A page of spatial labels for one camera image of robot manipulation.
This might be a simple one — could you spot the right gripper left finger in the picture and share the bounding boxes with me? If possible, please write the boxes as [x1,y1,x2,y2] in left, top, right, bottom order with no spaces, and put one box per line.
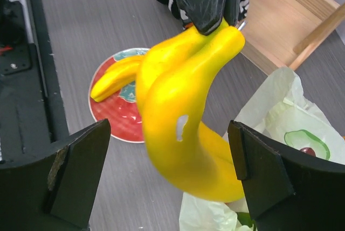
[1,119,111,230]

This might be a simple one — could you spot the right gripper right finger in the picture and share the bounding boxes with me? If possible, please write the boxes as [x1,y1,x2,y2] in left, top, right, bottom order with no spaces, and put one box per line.
[228,121,344,231]

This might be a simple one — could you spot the pale yellow plastic bag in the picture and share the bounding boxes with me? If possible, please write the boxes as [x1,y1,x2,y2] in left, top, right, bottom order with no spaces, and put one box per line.
[179,67,344,230]

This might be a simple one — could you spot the fake yellow bananas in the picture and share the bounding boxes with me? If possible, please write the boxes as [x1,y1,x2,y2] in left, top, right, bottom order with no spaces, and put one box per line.
[91,55,144,102]
[135,22,245,202]

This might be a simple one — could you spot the fake green fruit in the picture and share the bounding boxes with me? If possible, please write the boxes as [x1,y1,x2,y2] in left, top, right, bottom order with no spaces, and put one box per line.
[237,212,257,230]

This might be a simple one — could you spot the wooden clothes rack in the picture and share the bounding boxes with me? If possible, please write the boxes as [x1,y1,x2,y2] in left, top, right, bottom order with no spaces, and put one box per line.
[242,0,344,75]

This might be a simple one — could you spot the red and teal plate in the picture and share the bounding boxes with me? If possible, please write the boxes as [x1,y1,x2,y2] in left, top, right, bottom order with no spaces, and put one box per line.
[88,47,149,144]

